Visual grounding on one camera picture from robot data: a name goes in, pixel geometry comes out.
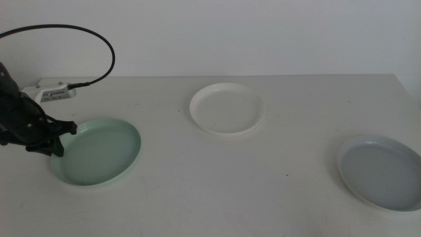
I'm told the pale green shallow bowl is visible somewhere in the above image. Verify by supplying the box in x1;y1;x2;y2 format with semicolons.
49;117;142;187

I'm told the white shallow bowl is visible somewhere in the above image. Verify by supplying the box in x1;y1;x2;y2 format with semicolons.
189;82;266;136

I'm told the light grey shallow bowl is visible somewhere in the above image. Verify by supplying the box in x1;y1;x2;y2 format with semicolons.
336;134;421;212

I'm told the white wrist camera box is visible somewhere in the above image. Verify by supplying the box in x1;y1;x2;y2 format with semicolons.
21;81;77;103

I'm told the black braided camera cable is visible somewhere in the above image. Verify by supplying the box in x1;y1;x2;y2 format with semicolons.
0;24;116;90

